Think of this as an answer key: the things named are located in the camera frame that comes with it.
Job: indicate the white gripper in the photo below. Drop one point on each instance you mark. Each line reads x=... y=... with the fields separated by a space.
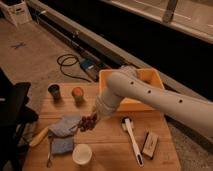
x=97 y=115

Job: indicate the dark grape bunch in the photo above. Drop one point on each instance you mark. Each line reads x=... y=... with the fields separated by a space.
x=87 y=123

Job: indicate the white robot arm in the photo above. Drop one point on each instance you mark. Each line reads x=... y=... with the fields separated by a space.
x=125 y=83

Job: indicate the orange green fruit cup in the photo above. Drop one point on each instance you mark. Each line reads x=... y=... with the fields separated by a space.
x=78 y=94

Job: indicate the white paper cup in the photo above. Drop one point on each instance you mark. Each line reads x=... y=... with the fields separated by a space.
x=82 y=154

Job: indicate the blue cloth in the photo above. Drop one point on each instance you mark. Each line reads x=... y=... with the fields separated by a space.
x=63 y=132

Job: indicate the blue device on floor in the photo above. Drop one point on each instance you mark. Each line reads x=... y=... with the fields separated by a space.
x=87 y=64

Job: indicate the dark small cup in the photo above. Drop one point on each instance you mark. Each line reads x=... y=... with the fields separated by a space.
x=54 y=90

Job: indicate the black rectangular block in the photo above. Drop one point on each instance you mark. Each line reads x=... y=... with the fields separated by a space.
x=150 y=144

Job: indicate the white dish brush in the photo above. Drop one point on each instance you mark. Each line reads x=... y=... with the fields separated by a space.
x=127 y=126

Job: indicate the yellow plastic bin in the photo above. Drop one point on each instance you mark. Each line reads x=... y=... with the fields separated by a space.
x=147 y=75

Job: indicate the black chair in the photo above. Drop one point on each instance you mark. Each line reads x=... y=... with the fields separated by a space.
x=14 y=115

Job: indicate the white cardboard box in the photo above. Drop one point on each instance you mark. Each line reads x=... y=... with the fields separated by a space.
x=16 y=14

